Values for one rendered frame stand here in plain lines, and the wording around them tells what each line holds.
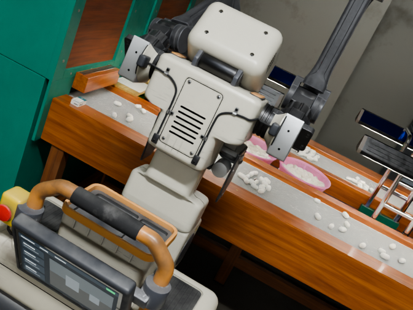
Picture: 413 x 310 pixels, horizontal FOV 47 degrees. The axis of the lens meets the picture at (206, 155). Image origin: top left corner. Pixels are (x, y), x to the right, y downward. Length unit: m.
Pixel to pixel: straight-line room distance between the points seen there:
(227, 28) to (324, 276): 1.02
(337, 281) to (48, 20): 1.40
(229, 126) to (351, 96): 3.36
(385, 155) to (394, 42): 2.51
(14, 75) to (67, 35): 0.28
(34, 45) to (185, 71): 0.89
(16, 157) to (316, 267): 1.25
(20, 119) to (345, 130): 3.15
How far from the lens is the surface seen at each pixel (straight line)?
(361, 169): 2.85
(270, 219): 1.77
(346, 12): 1.32
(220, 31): 1.19
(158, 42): 1.31
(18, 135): 2.04
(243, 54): 1.16
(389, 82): 4.43
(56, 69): 1.89
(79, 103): 1.94
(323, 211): 2.09
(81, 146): 1.94
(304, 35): 3.75
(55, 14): 1.86
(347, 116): 4.48
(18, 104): 2.01
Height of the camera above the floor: 1.49
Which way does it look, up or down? 22 degrees down
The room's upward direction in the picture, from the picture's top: 25 degrees clockwise
